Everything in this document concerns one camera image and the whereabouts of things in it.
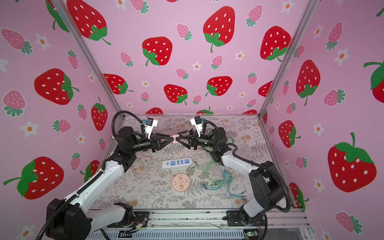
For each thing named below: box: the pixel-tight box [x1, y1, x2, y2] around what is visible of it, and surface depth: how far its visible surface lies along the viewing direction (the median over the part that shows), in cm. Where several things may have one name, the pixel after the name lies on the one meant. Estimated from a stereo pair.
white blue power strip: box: [162, 157, 193, 169], surface depth 94 cm
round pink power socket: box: [172, 173, 190, 192], surface depth 85 cm
